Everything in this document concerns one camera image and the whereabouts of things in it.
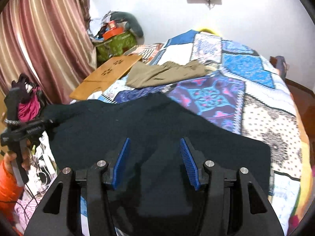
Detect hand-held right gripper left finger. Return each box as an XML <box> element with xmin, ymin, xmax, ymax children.
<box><xmin>27</xmin><ymin>137</ymin><xmax>131</xmax><ymax>236</ymax></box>

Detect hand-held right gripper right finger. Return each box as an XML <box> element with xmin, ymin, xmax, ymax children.
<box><xmin>179</xmin><ymin>137</ymin><xmax>285</xmax><ymax>236</ymax></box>

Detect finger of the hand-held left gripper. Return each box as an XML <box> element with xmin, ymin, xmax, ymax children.
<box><xmin>37</xmin><ymin>117</ymin><xmax>59</xmax><ymax>130</ymax></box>

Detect black pants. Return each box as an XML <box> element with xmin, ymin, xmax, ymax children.
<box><xmin>41</xmin><ymin>92</ymin><xmax>272</xmax><ymax>236</ymax></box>

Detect khaki pants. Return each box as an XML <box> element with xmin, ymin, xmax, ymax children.
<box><xmin>125</xmin><ymin>60</ymin><xmax>213</xmax><ymax>89</ymax></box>

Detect person's left hand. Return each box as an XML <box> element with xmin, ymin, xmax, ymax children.
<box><xmin>4</xmin><ymin>140</ymin><xmax>32</xmax><ymax>177</ymax></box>

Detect magenta garment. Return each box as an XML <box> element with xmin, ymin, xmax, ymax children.
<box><xmin>17</xmin><ymin>86</ymin><xmax>42</xmax><ymax>121</ymax></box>

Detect wooden folding table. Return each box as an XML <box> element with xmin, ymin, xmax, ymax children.
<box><xmin>69</xmin><ymin>55</ymin><xmax>143</xmax><ymax>101</ymax></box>

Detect pink white clothes pile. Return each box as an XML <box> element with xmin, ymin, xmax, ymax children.
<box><xmin>13</xmin><ymin>192</ymin><xmax>48</xmax><ymax>234</ymax></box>

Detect blue patchwork blanket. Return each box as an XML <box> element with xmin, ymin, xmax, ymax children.
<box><xmin>70</xmin><ymin>29</ymin><xmax>310</xmax><ymax>236</ymax></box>

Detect striped red curtain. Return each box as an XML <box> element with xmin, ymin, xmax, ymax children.
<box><xmin>0</xmin><ymin>0</ymin><xmax>97</xmax><ymax>106</ymax></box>

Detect green fabric storage box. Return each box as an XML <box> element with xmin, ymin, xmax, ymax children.
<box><xmin>95</xmin><ymin>31</ymin><xmax>137</xmax><ymax>63</ymax></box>

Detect pale blue clothes pile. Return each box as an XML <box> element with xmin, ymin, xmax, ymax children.
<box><xmin>87</xmin><ymin>11</ymin><xmax>114</xmax><ymax>40</ymax></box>

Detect orange box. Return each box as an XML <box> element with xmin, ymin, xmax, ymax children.
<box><xmin>102</xmin><ymin>27</ymin><xmax>123</xmax><ymax>40</ymax></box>

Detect striped orange cloth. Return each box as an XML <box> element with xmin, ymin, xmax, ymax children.
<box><xmin>125</xmin><ymin>44</ymin><xmax>164</xmax><ymax>59</ymax></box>

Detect grey backpack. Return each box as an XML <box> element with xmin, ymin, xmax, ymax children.
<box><xmin>269</xmin><ymin>55</ymin><xmax>287</xmax><ymax>79</ymax></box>

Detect white power strip cables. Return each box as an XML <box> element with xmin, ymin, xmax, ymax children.
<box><xmin>32</xmin><ymin>133</ymin><xmax>57</xmax><ymax>192</ymax></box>

